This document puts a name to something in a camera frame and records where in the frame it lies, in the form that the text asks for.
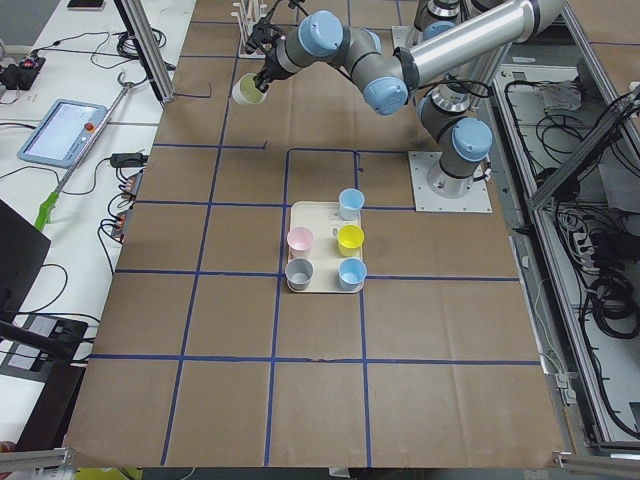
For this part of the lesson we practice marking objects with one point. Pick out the blue teach pendant tablet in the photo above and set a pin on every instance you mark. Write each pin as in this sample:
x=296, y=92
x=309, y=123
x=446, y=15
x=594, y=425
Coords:
x=61, y=135

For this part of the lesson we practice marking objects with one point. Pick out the light blue cup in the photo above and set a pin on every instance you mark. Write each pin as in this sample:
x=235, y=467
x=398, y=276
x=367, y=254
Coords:
x=351, y=201
x=352, y=273

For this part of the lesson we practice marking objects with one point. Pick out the light blue cup near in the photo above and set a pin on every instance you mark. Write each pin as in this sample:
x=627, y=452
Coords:
x=352, y=273

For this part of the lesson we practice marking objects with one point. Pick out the cream serving tray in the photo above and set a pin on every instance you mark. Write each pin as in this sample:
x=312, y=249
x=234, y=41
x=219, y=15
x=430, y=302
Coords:
x=324, y=220

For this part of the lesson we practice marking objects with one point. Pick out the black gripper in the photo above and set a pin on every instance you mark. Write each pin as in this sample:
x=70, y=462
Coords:
x=270, y=64

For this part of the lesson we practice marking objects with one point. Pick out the black power adapter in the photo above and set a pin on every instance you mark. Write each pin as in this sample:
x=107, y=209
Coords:
x=128, y=160

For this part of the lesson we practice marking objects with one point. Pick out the yellow cup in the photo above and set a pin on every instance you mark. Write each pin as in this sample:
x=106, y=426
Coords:
x=350, y=239

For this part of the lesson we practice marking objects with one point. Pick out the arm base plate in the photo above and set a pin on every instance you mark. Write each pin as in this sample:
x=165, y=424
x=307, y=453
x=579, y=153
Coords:
x=436, y=192

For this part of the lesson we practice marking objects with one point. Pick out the light blue cup far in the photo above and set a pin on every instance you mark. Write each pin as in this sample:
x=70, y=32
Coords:
x=351, y=201

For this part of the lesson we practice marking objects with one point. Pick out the pink cup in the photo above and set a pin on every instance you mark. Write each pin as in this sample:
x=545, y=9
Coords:
x=300, y=241

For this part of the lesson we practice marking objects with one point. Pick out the white wire cup rack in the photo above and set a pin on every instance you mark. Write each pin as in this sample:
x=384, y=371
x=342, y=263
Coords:
x=247, y=14

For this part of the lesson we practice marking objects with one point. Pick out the brown paper table cover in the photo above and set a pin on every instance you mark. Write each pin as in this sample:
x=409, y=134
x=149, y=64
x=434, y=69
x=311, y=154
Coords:
x=279, y=301

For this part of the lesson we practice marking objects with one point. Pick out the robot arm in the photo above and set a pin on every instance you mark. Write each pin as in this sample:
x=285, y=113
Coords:
x=433, y=17
x=451, y=63

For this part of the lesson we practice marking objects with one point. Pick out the aluminium frame post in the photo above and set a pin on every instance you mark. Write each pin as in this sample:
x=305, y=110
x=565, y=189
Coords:
x=137, y=25

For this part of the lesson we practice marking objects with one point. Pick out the grey cup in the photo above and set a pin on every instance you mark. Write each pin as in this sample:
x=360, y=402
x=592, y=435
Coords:
x=299, y=273

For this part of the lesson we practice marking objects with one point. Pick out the white ikea cup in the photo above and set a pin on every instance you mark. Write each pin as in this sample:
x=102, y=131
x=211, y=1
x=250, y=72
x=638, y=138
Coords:
x=245, y=92

